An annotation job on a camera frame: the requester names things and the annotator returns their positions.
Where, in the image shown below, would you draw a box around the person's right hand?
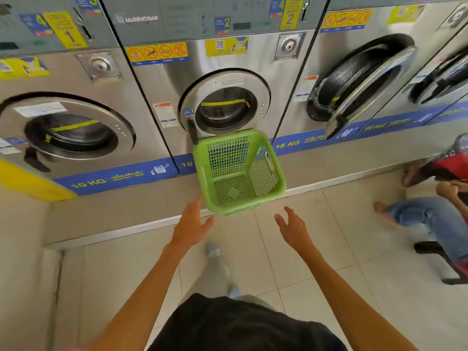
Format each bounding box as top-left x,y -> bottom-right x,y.
274,206 -> 316,254

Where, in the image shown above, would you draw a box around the person's left hand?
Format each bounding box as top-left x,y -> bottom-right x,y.
171,196 -> 215,248

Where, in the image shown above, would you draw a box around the green laundry basket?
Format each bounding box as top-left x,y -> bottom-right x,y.
193,129 -> 287,218

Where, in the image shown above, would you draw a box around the round washing machine door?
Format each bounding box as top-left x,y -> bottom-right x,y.
178,68 -> 272,145
0,92 -> 137,173
409,47 -> 468,106
323,45 -> 417,140

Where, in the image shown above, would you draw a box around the person's left forearm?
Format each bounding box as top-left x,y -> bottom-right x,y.
91,241 -> 191,351

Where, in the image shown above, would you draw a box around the person's right forearm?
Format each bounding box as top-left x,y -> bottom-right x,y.
298,244 -> 419,351

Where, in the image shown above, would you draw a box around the steel washing machine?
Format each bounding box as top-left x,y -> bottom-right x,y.
272,0 -> 468,156
98,0 -> 330,176
0,0 -> 180,201
365,31 -> 468,130

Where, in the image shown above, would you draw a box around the grey trousers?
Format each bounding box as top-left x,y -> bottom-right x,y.
182,252 -> 275,313

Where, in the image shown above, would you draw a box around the black shirt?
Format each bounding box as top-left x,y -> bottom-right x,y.
148,292 -> 348,351

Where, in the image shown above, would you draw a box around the white warning sticker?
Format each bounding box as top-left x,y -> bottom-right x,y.
294,75 -> 319,103
0,137 -> 22,155
153,102 -> 179,128

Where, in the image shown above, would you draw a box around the black chair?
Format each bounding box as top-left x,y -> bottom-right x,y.
413,240 -> 468,286

